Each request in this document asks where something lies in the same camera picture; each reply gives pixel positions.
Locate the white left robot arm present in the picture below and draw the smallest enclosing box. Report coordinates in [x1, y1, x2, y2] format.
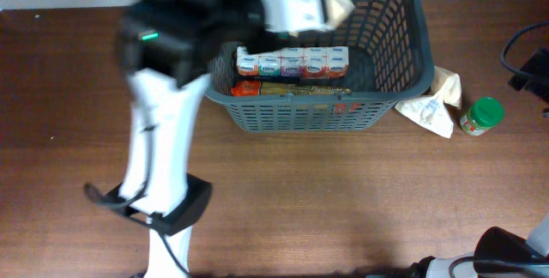
[83, 0, 331, 277]

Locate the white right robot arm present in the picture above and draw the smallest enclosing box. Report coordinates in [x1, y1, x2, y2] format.
[404, 217, 548, 278]

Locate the green lidded glass jar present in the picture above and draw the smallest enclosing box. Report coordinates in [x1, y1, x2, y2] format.
[460, 97, 505, 136]

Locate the spaghetti packet with red ends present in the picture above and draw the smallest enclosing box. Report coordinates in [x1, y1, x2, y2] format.
[231, 81, 351, 97]

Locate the Kleenex tissue multipack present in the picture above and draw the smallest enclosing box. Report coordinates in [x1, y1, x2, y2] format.
[236, 46, 349, 79]

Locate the grey plastic basket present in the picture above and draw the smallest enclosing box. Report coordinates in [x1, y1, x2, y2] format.
[206, 0, 434, 133]

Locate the black cable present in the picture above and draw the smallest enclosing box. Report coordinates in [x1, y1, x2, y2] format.
[500, 20, 549, 94]

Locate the white beige food bag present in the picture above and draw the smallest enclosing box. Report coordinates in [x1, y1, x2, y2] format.
[395, 66, 462, 139]

